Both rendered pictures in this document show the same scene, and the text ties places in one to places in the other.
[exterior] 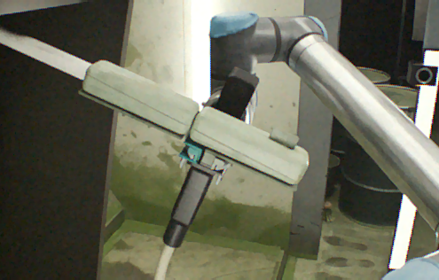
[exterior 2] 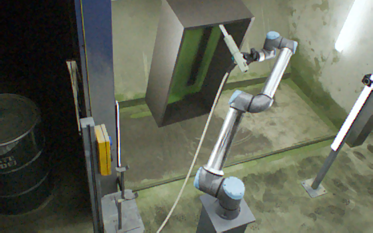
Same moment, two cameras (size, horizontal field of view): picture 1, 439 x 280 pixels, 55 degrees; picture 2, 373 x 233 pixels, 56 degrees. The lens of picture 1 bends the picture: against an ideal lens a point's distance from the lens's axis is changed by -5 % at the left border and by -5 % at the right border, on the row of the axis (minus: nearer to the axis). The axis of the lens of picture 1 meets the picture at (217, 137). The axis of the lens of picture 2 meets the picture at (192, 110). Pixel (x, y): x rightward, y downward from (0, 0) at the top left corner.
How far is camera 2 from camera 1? 212 cm
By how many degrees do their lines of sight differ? 43
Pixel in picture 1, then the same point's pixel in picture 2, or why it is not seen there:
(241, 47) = (268, 42)
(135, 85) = (230, 42)
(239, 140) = (238, 60)
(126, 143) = (305, 44)
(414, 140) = (270, 79)
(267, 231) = (338, 120)
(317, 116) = not seen: outside the picture
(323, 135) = not seen: outside the picture
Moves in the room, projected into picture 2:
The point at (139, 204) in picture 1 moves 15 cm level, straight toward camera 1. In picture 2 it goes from (297, 74) to (292, 78)
